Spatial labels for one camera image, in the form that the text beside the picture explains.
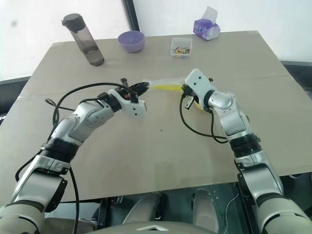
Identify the clear box of colourful clips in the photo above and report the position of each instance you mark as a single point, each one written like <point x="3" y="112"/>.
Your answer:
<point x="181" y="48"/>

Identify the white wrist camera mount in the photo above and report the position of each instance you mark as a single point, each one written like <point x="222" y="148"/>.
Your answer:
<point x="198" y="83"/>
<point x="132" y="108"/>

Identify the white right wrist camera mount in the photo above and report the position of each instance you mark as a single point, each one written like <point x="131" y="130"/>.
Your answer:
<point x="198" y="83"/>

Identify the grey rounded robot leg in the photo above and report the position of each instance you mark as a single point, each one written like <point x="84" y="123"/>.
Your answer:
<point x="207" y="207"/>
<point x="143" y="209"/>

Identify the grey robot torso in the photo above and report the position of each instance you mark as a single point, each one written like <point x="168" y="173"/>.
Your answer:
<point x="151" y="228"/>

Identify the clear plastic zip bag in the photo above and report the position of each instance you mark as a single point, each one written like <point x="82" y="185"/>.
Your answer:
<point x="163" y="85"/>

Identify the dark window frame post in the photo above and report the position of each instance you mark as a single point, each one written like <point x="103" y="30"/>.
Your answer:
<point x="133" y="14"/>

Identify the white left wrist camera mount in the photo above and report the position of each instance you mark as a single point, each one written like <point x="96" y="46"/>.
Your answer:
<point x="132" y="108"/>

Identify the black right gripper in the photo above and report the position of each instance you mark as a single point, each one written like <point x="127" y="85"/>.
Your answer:
<point x="191" y="93"/>

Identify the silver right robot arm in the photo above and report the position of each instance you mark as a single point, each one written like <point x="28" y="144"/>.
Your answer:
<point x="234" y="117"/>

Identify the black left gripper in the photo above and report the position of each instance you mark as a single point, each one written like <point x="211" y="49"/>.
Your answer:
<point x="126" y="91"/>

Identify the brown cardboard table cover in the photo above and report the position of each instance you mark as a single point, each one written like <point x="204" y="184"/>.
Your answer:
<point x="156" y="146"/>

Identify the purple plastic bowl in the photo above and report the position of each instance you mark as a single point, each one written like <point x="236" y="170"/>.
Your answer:
<point x="131" y="42"/>

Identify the smoky water bottle black lid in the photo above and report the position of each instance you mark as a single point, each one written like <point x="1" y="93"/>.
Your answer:
<point x="85" y="41"/>

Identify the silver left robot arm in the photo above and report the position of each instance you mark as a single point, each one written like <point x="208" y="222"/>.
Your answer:
<point x="80" y="122"/>

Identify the purple tissue pack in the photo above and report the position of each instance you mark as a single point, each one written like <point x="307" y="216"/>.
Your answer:
<point x="206" y="29"/>

